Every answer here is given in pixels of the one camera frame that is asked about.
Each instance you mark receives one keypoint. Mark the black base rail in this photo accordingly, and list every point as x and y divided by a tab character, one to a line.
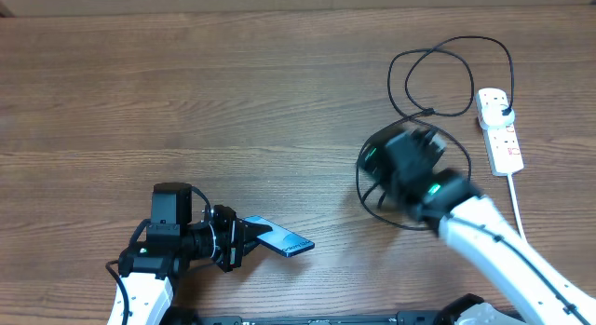
316	319

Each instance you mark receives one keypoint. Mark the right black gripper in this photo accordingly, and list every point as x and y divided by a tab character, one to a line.
370	166

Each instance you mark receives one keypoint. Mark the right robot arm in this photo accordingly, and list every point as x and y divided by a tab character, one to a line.
472	225

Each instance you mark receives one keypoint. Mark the white charger adapter plug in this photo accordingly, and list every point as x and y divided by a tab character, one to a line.
494	117

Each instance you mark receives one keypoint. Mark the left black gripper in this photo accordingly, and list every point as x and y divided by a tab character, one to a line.
236	231

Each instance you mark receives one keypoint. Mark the white power strip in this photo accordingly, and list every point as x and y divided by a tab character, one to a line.
502	145

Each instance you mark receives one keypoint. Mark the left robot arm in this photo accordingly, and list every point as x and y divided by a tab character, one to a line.
183	227

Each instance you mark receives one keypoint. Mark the blue Galaxy smartphone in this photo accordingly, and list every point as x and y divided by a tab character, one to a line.
281	240

